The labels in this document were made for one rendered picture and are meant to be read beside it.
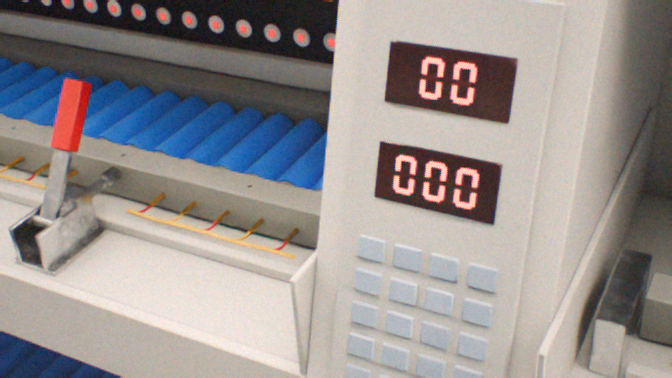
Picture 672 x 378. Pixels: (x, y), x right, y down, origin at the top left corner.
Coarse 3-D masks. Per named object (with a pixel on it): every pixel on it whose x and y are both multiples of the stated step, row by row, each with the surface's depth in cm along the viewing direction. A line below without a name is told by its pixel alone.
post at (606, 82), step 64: (576, 0) 28; (640, 0) 33; (576, 64) 28; (640, 64) 37; (576, 128) 29; (640, 128) 41; (576, 192) 30; (320, 256) 34; (576, 256) 32; (320, 320) 35
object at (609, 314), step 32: (640, 160) 41; (640, 192) 44; (608, 224) 36; (640, 224) 43; (608, 256) 38; (640, 256) 37; (576, 288) 32; (608, 288) 35; (640, 288) 35; (576, 320) 34; (608, 320) 34; (640, 320) 38; (544, 352) 29; (576, 352) 36; (608, 352) 34; (640, 352) 36
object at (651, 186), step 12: (84, 48) 64; (144, 60) 62; (216, 72) 59; (276, 84) 57; (660, 108) 46; (660, 120) 46; (660, 132) 47; (660, 144) 47; (660, 156) 47; (648, 168) 47; (660, 168) 47; (648, 180) 47; (660, 180) 47; (648, 192) 48; (660, 192) 47
